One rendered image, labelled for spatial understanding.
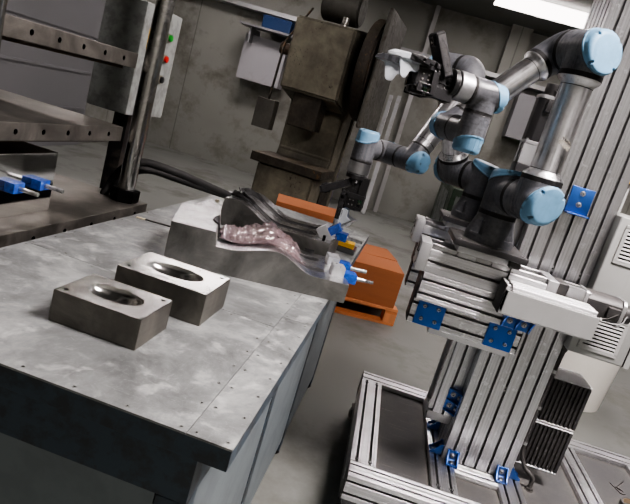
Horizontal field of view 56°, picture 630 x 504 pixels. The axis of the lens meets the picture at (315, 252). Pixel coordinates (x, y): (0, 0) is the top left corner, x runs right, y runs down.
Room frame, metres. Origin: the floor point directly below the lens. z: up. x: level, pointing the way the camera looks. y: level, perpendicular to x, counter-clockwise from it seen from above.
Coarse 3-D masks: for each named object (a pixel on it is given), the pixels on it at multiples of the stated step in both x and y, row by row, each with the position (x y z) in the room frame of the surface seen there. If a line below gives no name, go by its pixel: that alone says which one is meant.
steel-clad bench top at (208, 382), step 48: (48, 240) 1.38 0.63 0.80; (96, 240) 1.49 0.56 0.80; (144, 240) 1.62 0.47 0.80; (0, 288) 1.04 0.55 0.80; (48, 288) 1.11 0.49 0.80; (240, 288) 1.45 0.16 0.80; (0, 336) 0.87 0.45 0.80; (48, 336) 0.92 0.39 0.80; (192, 336) 1.08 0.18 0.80; (240, 336) 1.15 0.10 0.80; (288, 336) 1.22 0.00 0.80; (96, 384) 0.81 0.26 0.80; (144, 384) 0.85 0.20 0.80; (192, 384) 0.90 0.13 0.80; (240, 384) 0.94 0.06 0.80; (192, 432) 0.76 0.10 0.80; (240, 432) 0.80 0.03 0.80
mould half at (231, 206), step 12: (192, 204) 1.99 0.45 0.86; (204, 204) 2.04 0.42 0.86; (216, 204) 2.10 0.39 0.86; (228, 204) 1.91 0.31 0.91; (240, 204) 1.90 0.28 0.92; (228, 216) 1.91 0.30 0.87; (240, 216) 1.90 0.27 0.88; (252, 216) 1.90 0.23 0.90; (276, 216) 2.05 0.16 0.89; (300, 228) 1.98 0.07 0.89; (300, 240) 1.87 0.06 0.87; (312, 240) 1.87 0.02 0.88; (336, 240) 2.03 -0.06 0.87; (324, 252) 1.86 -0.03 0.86
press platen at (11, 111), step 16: (0, 96) 1.90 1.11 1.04; (16, 96) 2.03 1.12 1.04; (0, 112) 1.58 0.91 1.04; (16, 112) 1.66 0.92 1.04; (32, 112) 1.76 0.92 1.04; (48, 112) 1.86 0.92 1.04; (64, 112) 1.97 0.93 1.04; (0, 128) 1.45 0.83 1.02; (16, 128) 1.51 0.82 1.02; (32, 128) 1.57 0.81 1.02; (48, 128) 1.64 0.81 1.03; (64, 128) 1.71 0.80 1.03; (80, 128) 1.79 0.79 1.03; (96, 128) 1.88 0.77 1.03; (112, 128) 1.98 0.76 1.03
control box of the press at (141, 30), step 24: (120, 0) 2.18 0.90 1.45; (144, 0) 2.17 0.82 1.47; (120, 24) 2.18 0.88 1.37; (144, 24) 2.17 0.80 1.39; (144, 48) 2.20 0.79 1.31; (168, 48) 2.39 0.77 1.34; (96, 72) 2.18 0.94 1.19; (120, 72) 2.17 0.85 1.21; (168, 72) 2.44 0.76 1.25; (96, 96) 2.18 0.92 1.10; (120, 96) 2.17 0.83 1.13; (120, 120) 2.29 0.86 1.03; (120, 144) 2.29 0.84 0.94
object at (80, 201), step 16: (64, 176) 2.17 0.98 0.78; (64, 192) 1.94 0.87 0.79; (80, 192) 2.01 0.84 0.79; (96, 192) 2.07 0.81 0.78; (48, 208) 1.70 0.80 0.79; (64, 208) 1.75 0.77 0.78; (80, 208) 1.80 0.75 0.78; (96, 208) 1.86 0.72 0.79; (112, 208) 1.92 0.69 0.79; (128, 208) 1.99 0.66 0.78; (144, 208) 2.12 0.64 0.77; (0, 224) 1.44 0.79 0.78; (16, 224) 1.48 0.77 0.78; (32, 224) 1.51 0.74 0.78; (48, 224) 1.55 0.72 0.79; (64, 224) 1.62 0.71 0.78; (80, 224) 1.71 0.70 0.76; (0, 240) 1.36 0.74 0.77; (16, 240) 1.42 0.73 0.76
